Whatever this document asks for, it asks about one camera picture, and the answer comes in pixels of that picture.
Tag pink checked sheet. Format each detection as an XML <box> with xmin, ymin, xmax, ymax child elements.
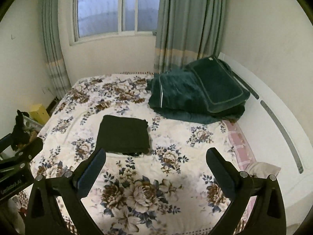
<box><xmin>225</xmin><ymin>119</ymin><xmax>258</xmax><ymax>233</ymax></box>

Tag dark green pillow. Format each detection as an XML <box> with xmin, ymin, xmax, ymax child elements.
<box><xmin>184</xmin><ymin>56</ymin><xmax>251</xmax><ymax>113</ymax></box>

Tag black fuzzy cloth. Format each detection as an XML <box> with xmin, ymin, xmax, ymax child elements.
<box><xmin>11</xmin><ymin>109</ymin><xmax>32</xmax><ymax>151</ymax></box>

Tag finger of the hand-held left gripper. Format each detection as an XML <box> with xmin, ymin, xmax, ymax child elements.
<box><xmin>0</xmin><ymin>136</ymin><xmax>44</xmax><ymax>171</ymax></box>
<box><xmin>0</xmin><ymin>133</ymin><xmax>13</xmax><ymax>154</ymax></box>

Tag yellow box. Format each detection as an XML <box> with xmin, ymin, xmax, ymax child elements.
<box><xmin>29</xmin><ymin>103</ymin><xmax>51</xmax><ymax>126</ymax></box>

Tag grey-green curtain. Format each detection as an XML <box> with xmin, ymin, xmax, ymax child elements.
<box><xmin>154</xmin><ymin>0</ymin><xmax>227</xmax><ymax>74</ymax></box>
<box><xmin>40</xmin><ymin>0</ymin><xmax>72</xmax><ymax>101</ymax></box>

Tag dark green quilt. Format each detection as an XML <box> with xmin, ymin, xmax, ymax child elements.
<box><xmin>146</xmin><ymin>68</ymin><xmax>246</xmax><ymax>125</ymax></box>

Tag window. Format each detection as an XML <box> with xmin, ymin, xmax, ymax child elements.
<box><xmin>68</xmin><ymin>0</ymin><xmax>163</xmax><ymax>46</ymax></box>

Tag floral blanket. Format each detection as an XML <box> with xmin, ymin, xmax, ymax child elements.
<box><xmin>31</xmin><ymin>72</ymin><xmax>246</xmax><ymax>235</ymax></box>

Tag dark green knit garment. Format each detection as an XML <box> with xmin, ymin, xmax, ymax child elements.
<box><xmin>96</xmin><ymin>115</ymin><xmax>151</xmax><ymax>156</ymax></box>

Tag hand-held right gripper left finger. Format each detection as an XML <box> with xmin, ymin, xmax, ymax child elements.
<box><xmin>24</xmin><ymin>148</ymin><xmax>107</xmax><ymax>235</ymax></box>

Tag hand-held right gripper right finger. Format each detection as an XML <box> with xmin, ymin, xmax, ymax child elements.
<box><xmin>205</xmin><ymin>147</ymin><xmax>287</xmax><ymax>235</ymax></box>

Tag white headboard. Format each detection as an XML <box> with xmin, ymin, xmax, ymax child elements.
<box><xmin>217</xmin><ymin>51</ymin><xmax>313</xmax><ymax>227</ymax></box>

